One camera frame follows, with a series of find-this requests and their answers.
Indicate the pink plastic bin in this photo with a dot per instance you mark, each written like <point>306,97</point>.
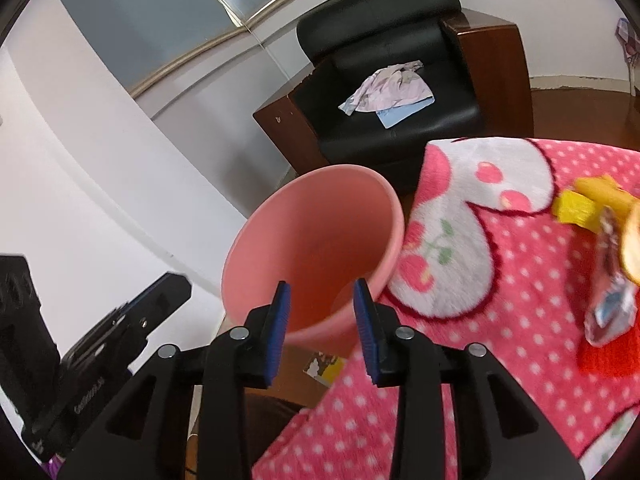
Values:
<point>310,240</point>

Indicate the red wrapper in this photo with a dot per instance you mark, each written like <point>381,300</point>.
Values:
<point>610,361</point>

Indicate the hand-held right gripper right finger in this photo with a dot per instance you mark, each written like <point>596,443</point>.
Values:
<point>366,325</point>

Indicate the black leather armchair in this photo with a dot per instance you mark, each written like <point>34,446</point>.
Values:
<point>400,130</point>

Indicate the orange fruit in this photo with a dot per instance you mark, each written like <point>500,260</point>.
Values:
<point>632,245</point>

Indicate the printed paper card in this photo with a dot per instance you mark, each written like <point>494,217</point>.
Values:
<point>322,367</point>

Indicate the crumpled pale printed cloth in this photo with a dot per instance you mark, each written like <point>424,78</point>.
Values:
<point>385,87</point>

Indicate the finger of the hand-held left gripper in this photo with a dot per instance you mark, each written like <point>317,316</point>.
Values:
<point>160,295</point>

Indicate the checkered tablecloth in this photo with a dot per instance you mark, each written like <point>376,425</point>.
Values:
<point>629,37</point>

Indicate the light blue paper sheet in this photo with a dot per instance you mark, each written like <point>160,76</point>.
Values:
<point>396,116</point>

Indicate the pink polka dot blanket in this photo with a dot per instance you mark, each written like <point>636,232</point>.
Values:
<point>500,285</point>

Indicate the yellow snack wrapper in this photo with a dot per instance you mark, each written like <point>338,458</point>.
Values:
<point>575,207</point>

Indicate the frosted glass window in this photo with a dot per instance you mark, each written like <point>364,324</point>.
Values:
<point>150,5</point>

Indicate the silver foil wrapper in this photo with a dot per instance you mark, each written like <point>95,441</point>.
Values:
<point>607,310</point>

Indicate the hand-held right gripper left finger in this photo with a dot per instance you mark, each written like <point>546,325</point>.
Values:
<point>279,322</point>

